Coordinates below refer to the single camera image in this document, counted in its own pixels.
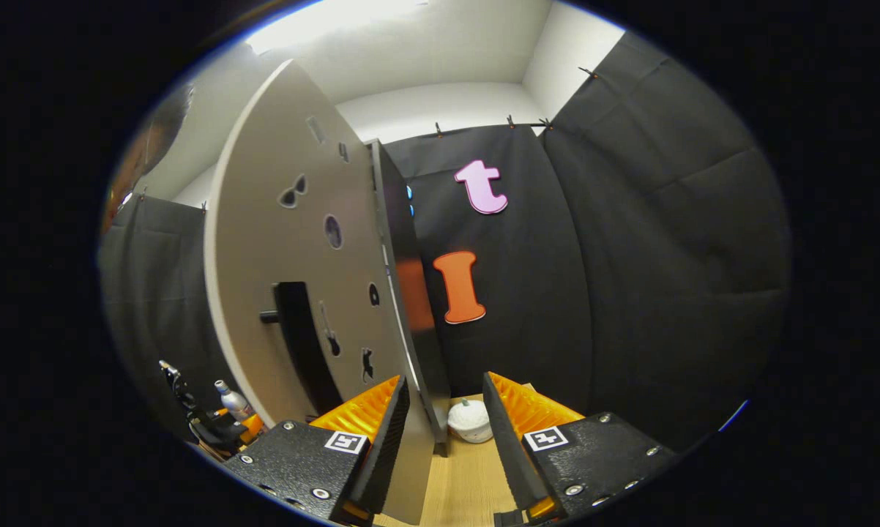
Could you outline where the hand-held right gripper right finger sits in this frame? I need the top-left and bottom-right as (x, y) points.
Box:
(482, 370), (677, 522)

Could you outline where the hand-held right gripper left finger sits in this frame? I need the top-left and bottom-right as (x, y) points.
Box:
(224, 375), (411, 525)

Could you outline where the silver bottle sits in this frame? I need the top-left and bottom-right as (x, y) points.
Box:
(215, 379), (254, 422)

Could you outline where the black door handle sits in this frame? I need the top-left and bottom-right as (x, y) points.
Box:
(259, 281), (346, 416)

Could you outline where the grey cabinet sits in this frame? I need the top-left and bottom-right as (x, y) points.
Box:
(367, 139), (452, 455)

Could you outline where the beige cabinet door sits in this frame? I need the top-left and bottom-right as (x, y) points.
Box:
(204, 59), (437, 524)

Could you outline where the white round ornament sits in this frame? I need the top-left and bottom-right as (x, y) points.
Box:
(447, 397), (494, 444)

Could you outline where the black backdrop cloth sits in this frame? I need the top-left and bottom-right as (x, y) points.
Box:
(97, 33), (792, 455)

